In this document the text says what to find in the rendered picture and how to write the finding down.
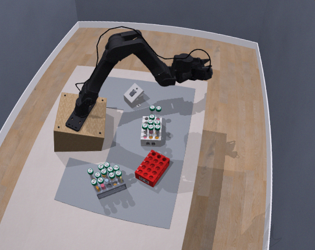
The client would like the grey tube rack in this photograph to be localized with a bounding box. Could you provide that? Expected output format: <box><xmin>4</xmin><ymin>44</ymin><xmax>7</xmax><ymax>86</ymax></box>
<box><xmin>95</xmin><ymin>172</ymin><xmax>127</xmax><ymax>199</ymax></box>

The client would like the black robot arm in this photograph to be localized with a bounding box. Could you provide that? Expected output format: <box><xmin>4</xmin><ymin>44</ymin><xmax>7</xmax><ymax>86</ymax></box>
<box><xmin>66</xmin><ymin>30</ymin><xmax>213</xmax><ymax>132</ymax></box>

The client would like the grey bench mat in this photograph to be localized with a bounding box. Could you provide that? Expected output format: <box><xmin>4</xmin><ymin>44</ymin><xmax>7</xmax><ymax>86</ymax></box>
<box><xmin>54</xmin><ymin>77</ymin><xmax>195</xmax><ymax>229</ymax></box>

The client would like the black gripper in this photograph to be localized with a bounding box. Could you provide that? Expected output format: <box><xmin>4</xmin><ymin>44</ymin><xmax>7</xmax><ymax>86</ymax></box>
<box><xmin>193</xmin><ymin>57</ymin><xmax>209</xmax><ymax>67</ymax></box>

